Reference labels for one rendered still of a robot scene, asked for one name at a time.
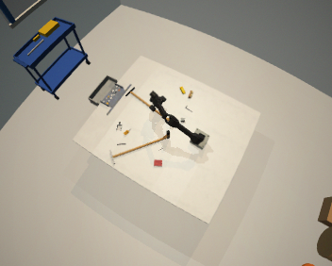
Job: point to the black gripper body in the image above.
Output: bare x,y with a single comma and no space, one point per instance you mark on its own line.
152,107

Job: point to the red rectangular block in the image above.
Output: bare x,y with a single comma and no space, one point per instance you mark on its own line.
158,163

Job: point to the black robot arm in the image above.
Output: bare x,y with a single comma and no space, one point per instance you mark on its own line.
157,100

